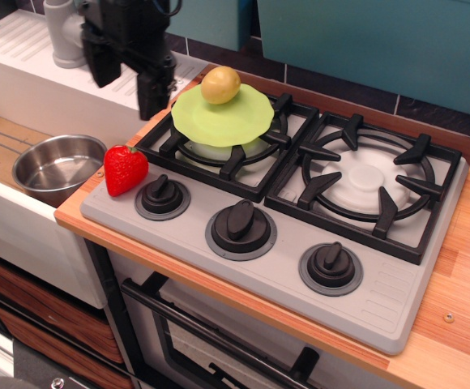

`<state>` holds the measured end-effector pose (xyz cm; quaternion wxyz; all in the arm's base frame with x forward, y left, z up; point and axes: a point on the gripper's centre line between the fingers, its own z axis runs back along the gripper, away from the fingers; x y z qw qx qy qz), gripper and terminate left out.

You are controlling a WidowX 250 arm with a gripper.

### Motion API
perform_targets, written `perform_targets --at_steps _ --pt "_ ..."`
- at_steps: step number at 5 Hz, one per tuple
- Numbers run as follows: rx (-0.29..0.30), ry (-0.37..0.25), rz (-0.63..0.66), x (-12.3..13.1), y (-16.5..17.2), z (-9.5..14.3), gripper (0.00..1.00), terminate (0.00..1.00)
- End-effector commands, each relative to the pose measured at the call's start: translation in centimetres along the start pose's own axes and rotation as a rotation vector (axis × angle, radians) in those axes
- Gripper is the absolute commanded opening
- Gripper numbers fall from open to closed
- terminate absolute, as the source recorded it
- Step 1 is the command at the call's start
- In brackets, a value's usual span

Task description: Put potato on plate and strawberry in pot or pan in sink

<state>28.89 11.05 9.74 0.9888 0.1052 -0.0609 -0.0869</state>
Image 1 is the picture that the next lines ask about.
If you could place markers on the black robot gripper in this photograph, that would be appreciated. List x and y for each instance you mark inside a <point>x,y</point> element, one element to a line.
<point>131,33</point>

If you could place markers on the red toy strawberry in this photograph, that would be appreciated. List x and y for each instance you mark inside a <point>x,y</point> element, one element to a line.
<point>125,167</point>

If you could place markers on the yellow toy potato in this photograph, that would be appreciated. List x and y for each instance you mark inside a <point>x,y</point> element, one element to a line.
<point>220,85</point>

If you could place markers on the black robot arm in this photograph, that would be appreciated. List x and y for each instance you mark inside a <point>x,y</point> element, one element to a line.
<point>131,33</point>

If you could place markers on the white toy sink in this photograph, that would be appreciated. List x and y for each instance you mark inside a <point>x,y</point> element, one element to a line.
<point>73,121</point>

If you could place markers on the small steel pot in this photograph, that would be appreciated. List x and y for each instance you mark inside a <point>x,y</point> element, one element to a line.
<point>53,169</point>

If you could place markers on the light green plastic plate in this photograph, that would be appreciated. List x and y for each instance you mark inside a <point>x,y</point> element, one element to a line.
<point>242,120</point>

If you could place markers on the grey toy faucet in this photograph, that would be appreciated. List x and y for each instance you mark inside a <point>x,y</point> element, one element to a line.
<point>65,26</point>

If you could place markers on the black left stove knob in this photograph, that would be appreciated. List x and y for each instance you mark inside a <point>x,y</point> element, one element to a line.
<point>162,199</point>

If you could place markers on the black stove knob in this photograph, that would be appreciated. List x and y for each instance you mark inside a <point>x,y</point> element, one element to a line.
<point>331,269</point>
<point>241,232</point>
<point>162,199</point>

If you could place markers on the black left burner grate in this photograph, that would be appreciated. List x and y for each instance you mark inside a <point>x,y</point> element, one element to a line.
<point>246,170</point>

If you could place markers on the black burner grate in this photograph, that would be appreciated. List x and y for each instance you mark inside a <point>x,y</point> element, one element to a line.
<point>390,192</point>
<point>246,170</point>

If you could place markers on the black right burner grate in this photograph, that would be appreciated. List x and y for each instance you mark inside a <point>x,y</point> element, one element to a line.
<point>390,192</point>

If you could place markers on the black middle stove knob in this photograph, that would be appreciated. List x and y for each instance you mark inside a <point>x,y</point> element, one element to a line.
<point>241,232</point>

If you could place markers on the upper wooden drawer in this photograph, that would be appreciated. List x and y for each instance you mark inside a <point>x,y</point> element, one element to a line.
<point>57,309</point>

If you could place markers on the wooden drawer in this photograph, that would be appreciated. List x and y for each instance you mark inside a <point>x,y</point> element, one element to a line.
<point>77,362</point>
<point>57,309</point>

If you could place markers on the toy oven door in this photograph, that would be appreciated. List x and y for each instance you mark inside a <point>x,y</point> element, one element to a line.
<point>209,356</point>

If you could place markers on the lower wooden drawer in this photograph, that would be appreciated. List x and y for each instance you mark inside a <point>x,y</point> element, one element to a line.
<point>77,362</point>

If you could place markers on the black right stove knob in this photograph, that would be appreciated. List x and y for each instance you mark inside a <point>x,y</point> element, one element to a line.
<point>331,269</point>

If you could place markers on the grey toy stove top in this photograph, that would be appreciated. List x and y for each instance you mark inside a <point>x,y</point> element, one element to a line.
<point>380,312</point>

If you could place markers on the black oven door handle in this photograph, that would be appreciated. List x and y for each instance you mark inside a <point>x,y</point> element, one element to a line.
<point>294,378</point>

